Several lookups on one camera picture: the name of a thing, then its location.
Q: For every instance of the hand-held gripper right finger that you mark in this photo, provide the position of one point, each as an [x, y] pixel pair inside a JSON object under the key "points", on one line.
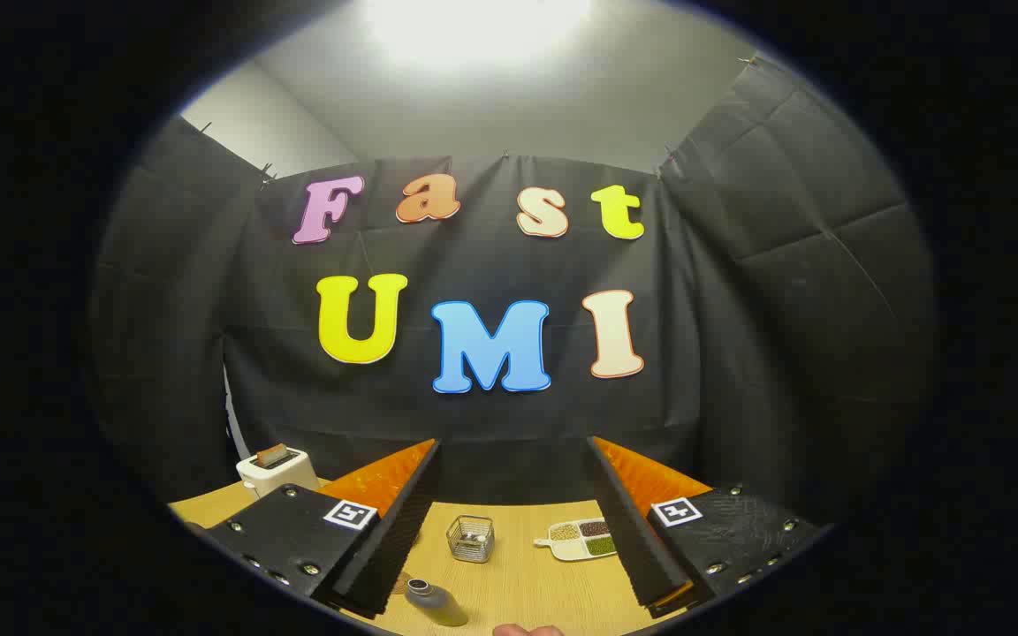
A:
{"points": [[633, 539]]}

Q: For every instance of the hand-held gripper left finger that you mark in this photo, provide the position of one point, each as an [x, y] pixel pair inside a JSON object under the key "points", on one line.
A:
{"points": [[394, 539]]}

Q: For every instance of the silver juice bottle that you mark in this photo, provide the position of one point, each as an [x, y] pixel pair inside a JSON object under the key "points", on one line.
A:
{"points": [[438, 604]]}

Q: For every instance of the white divided bean dish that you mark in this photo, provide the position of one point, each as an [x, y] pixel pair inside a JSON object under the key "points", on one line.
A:
{"points": [[581, 541]]}

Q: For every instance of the wooden table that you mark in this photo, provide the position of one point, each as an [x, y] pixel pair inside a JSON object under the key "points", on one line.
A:
{"points": [[527, 592]]}

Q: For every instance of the white toaster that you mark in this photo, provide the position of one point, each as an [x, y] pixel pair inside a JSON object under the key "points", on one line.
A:
{"points": [[284, 477]]}

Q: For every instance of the brown toast slice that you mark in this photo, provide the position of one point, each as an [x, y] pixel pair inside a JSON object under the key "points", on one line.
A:
{"points": [[272, 457]]}

